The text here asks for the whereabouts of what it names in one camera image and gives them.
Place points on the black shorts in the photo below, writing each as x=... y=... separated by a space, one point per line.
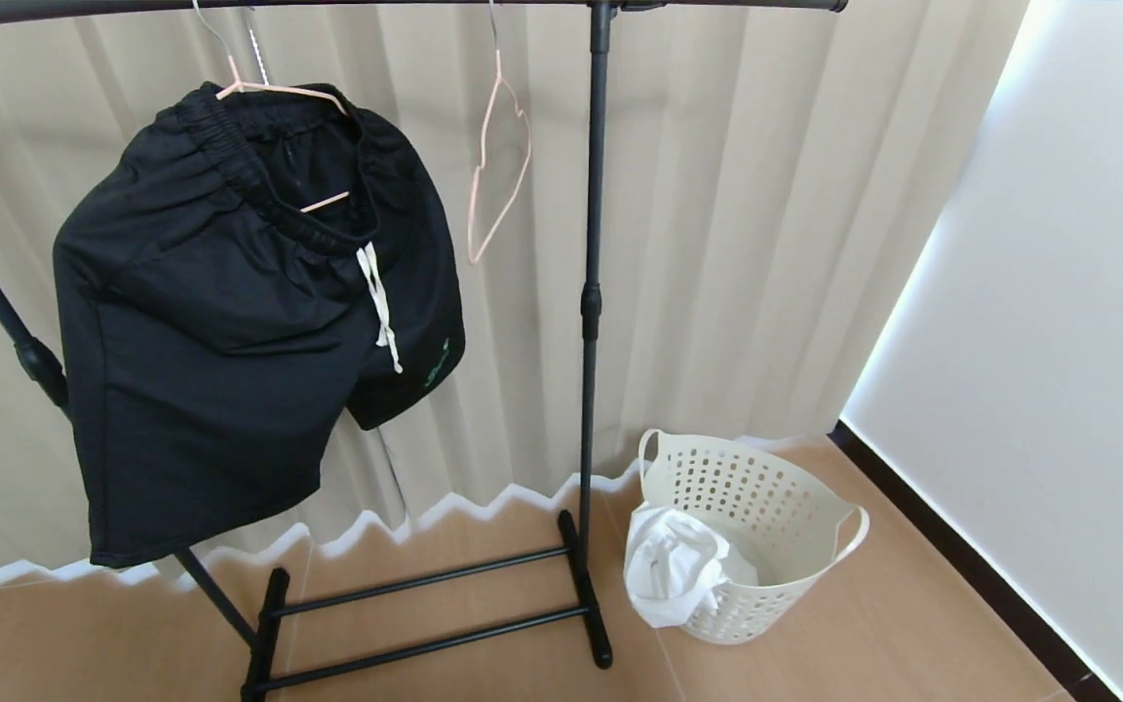
x=230 y=341

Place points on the pink clothes hanger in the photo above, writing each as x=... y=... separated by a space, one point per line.
x=279 y=88
x=500 y=73

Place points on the black clothes rack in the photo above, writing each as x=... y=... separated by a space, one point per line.
x=596 y=195

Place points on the white laundry basket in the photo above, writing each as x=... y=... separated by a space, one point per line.
x=766 y=487

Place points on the white garment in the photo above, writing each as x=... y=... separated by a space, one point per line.
x=674 y=570

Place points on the beige curtain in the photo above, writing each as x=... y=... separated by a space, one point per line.
x=766 y=195

